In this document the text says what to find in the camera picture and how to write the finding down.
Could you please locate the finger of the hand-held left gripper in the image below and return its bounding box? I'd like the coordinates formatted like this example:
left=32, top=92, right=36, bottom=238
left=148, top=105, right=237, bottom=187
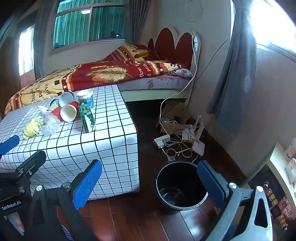
left=13, top=150, right=47, bottom=182
left=0, top=135, right=20, bottom=156

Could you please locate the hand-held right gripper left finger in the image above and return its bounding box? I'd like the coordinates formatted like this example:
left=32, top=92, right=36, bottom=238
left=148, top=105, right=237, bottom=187
left=28, top=159, right=103, bottom=241

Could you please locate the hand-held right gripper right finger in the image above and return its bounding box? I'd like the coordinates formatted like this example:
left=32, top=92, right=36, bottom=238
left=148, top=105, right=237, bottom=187
left=196, top=160, right=272, bottom=241

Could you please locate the yellowish rag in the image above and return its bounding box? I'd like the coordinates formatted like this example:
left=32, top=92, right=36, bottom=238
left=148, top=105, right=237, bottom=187
left=23, top=119, right=43, bottom=140

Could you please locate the black trash bin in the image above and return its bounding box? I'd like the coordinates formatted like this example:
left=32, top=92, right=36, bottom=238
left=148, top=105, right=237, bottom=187
left=154, top=161, right=208, bottom=215

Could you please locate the printed drink carton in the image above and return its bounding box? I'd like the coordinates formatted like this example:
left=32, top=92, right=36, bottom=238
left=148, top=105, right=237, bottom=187
left=78, top=102, right=96, bottom=133

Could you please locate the blue paper cup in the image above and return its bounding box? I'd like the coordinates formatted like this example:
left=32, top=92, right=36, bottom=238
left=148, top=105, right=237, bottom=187
left=57, top=91, right=75, bottom=107

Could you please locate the white router with antennas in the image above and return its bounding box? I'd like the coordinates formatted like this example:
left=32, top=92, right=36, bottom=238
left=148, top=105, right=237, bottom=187
left=193, top=115, right=206, bottom=156

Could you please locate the clear plastic bag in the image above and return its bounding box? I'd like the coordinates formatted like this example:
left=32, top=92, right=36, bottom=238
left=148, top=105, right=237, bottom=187
left=42, top=111, right=61, bottom=136

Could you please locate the white grid tablecloth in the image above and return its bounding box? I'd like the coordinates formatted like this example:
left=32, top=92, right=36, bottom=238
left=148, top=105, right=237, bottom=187
left=0, top=85, right=140, bottom=201

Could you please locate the red paper cup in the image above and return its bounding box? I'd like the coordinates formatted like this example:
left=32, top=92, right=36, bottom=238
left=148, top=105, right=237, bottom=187
left=51, top=101, right=77, bottom=122

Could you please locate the white power strip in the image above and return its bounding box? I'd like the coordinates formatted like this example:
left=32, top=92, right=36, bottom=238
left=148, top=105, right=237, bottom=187
left=154, top=136, right=171, bottom=149

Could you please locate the white side cabinet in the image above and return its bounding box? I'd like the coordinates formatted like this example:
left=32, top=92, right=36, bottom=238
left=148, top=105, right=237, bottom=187
left=247, top=141, right=296, bottom=232

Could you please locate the cardboard box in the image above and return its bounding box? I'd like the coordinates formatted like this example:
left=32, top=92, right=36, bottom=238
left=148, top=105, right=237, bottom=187
left=157, top=101, right=193, bottom=139

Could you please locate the patterned paper cup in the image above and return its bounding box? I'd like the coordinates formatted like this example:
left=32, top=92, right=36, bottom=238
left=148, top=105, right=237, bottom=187
left=76, top=88, right=94, bottom=110

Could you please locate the wooden door with window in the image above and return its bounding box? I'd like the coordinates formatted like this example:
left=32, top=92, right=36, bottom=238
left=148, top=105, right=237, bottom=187
left=7, top=24, right=36, bottom=98

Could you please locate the bed with red headboard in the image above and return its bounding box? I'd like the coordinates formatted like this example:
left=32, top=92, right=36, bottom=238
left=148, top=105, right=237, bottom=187
left=5, top=25, right=201, bottom=116

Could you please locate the red yellow printed blanket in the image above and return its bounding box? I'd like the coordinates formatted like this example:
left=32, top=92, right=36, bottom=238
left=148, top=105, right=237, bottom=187
left=5, top=44, right=188, bottom=115

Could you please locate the floral pillow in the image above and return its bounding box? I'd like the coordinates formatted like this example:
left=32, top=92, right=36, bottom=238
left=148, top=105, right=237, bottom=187
left=166, top=68, right=194, bottom=78

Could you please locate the grey curtain with emblem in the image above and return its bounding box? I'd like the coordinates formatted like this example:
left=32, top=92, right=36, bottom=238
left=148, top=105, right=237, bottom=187
left=206, top=0, right=258, bottom=138

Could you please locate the large window green curtain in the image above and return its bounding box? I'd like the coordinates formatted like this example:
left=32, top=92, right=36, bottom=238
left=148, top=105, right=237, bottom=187
left=53, top=0, right=130, bottom=49

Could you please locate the bright side window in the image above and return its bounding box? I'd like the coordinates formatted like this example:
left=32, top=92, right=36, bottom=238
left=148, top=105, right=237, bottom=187
left=251, top=0, right=296, bottom=54

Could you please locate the tangle of thin cables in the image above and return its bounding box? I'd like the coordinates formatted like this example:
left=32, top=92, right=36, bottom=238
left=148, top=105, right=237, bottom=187
left=161, top=125, right=200, bottom=163

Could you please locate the long white cable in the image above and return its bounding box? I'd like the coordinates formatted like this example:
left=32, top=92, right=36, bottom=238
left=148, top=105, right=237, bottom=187
left=159, top=30, right=201, bottom=131

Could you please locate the thin black cable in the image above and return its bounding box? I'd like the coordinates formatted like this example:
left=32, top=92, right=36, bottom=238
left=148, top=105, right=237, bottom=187
left=195, top=45, right=223, bottom=80

